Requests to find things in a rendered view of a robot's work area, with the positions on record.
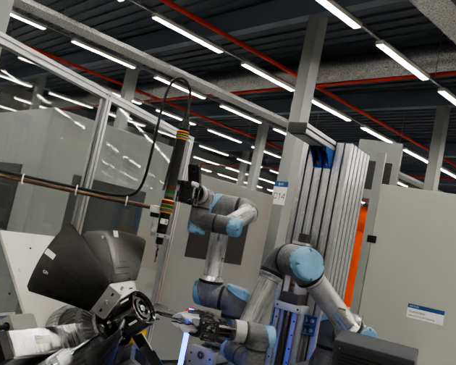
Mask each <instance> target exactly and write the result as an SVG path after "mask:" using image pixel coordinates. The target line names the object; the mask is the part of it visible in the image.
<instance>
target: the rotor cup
mask: <svg viewBox="0 0 456 365"><path fill-rule="evenodd" d="M127 298H128V300H127V301H125V302H124V303H122V304H121V302H123V301H124V300H126V299H127ZM140 305H143V306H144V307H145V311H142V310H141V308H140ZM123 317H124V320H125V322H124V331H122V335H123V338H122V339H121V340H120V346H118V348H121V347H123V346H125V345H126V344H128V343H129V342H130V340H131V337H132V336H134V335H136V334H138V333H139V332H141V331H143V330H145V329H146V328H148V327H150V326H151V325H152V324H153V323H154V322H155V319H156V315H155V311H154V307H153V305H152V303H151V301H150V300H149V298H148V297H147V296H146V295H145V294H144V293H142V292H140V291H138V290H135V291H132V292H131V293H129V294H128V295H126V296H125V297H123V298H121V299H119V301H118V302H117V304H116V305H115V307H114V308H113V309H112V310H111V312H110V313H109V315H108V316H107V317H106V318H105V319H102V318H101V317H99V316H98V315H97V316H96V319H97V324H98V328H99V330H100V332H101V334H102V335H103V337H104V339H105V340H106V339H107V338H108V337H110V336H112V335H113V334H114V332H116V331H117V330H118V328H119V325H120V323H121V321H122V318H123ZM135 320H137V322H136V323H134V324H132V325H129V323H131V322H133V321H135Z"/></svg>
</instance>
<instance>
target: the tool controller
mask: <svg viewBox="0 0 456 365"><path fill-rule="evenodd" d="M417 360H418V349H417V348H412V347H409V346H406V345H401V344H398V343H393V342H389V341H387V340H382V339H378V338H376V337H371V336H367V335H363V334H360V333H356V332H351V331H349V330H341V331H340V333H339V334H338V336H337V337H336V338H335V339H334V347H333V353H332V364H331V365H417Z"/></svg>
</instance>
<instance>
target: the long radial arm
mask: <svg viewBox="0 0 456 365"><path fill-rule="evenodd" d="M7 335H8V338H9V342H10V345H11V348H12V352H13V355H14V359H12V360H11V361H9V362H7V363H6V364H4V365H36V364H37V363H39V362H41V361H42V360H44V359H45V358H48V357H49V356H51V355H52V354H54V353H56V352H57V351H59V350H61V349H63V348H64V349H66V348H69V349H72V348H74V347H75V346H76V347H77V346H78V345H79V344H81V343H83V342H84V341H85V337H84V334H83V331H82V328H81V326H80V324H66V325H59V326H52V327H39V328H32V329H25V330H12V331H7Z"/></svg>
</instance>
